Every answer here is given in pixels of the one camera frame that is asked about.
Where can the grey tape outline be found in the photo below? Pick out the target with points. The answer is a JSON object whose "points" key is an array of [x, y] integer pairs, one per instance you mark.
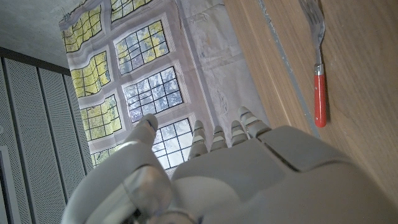
{"points": [[286, 62]]}

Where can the printed window backdrop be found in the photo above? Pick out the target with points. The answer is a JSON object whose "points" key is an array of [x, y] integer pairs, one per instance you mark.
{"points": [[149, 71]]}

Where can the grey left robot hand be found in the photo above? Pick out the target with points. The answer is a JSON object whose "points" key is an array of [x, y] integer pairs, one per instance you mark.
{"points": [[248, 180]]}

